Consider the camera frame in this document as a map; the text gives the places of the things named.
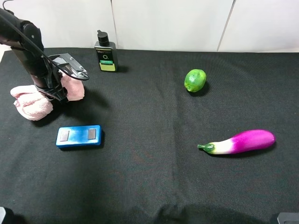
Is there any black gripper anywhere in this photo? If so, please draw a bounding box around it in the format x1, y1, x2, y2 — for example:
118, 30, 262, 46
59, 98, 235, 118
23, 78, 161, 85
11, 47, 69, 103

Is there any pink towel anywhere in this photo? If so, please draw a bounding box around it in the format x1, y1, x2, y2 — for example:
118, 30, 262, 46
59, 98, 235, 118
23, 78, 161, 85
10, 75, 85, 121

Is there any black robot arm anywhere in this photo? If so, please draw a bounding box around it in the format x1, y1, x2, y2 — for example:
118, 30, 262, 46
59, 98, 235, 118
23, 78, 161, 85
0, 9, 68, 104

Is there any blue whiteboard eraser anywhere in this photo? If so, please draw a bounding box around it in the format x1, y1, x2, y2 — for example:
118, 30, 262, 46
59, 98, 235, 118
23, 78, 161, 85
56, 125, 102, 148

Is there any black pump bottle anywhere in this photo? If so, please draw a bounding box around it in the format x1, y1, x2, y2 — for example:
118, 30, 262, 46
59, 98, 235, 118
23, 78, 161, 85
94, 30, 119, 72

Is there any black tablecloth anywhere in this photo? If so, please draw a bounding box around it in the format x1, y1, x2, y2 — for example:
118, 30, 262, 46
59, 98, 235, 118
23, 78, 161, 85
0, 49, 299, 224

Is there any grey base corner left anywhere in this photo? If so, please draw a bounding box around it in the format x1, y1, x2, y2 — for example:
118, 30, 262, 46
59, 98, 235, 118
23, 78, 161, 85
0, 207, 6, 224

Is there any grey base corner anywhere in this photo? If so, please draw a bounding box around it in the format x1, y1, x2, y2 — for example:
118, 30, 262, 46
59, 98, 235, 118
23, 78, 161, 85
277, 212, 299, 224
0, 207, 6, 224

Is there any green lime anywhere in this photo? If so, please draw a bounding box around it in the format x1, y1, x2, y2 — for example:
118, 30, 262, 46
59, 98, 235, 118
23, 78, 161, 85
184, 69, 206, 92

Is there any purple toy eggplant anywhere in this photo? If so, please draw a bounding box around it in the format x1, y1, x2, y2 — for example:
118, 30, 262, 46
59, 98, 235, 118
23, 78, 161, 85
197, 129, 276, 155

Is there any grey base corner right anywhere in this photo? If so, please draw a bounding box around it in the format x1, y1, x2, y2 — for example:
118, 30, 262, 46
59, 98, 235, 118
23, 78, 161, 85
277, 212, 299, 224

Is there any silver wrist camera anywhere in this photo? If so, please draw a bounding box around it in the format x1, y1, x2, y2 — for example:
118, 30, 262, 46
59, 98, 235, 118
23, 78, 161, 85
49, 53, 89, 81

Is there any black camera cable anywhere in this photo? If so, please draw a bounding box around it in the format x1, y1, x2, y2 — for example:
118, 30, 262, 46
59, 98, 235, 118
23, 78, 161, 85
0, 0, 90, 82

